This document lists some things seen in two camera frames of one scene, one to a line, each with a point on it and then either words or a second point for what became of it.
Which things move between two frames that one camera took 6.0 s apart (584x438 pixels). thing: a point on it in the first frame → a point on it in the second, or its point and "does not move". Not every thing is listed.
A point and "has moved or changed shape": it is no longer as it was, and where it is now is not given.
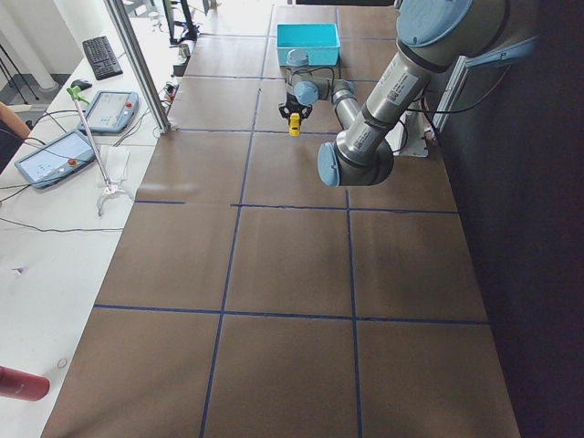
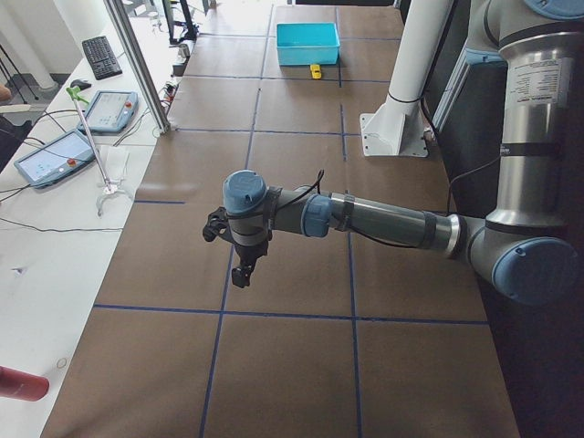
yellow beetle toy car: [295, 124] has moved or changed shape
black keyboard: [101, 58] does not move
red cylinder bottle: [22, 385] does not move
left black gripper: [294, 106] → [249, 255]
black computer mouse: [82, 84] does not move
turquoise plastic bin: [319, 40] does not move
